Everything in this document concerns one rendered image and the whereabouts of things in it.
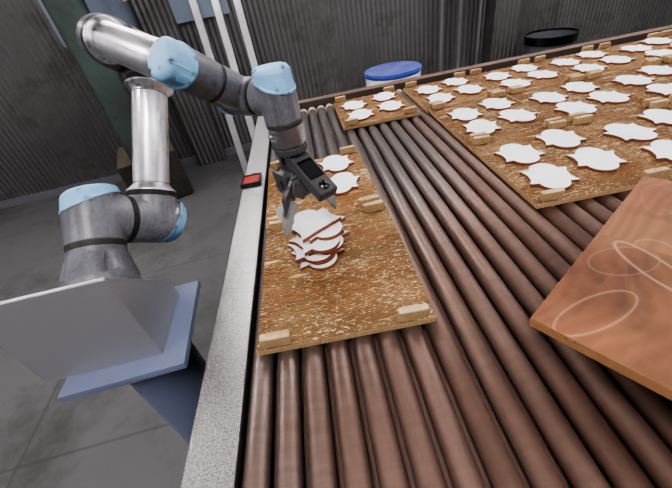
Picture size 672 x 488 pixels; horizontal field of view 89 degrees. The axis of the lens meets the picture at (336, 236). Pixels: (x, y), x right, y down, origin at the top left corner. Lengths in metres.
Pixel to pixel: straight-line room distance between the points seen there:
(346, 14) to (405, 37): 0.71
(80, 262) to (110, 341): 0.18
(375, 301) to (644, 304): 0.42
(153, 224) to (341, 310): 0.51
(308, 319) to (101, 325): 0.42
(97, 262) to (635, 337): 0.92
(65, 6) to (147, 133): 2.41
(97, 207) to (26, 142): 4.06
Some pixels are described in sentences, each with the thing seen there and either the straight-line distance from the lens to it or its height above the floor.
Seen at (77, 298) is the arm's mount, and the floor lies 1.08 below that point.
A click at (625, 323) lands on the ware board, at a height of 1.04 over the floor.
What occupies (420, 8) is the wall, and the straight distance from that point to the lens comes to 4.46.
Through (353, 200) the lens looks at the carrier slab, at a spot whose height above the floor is 0.94.
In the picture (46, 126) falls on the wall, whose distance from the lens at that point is 4.78.
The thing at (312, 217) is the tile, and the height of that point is 1.02.
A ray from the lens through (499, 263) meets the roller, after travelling 0.85.
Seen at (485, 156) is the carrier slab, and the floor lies 0.94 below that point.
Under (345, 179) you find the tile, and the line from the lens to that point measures 1.14.
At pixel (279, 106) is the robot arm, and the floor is 1.30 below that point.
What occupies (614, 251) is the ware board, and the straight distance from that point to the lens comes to 0.74.
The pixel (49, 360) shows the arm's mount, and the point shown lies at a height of 0.94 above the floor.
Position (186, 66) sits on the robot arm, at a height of 1.40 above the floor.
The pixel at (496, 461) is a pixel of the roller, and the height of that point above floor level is 0.92.
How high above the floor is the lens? 1.48
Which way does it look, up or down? 37 degrees down
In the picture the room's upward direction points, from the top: 11 degrees counter-clockwise
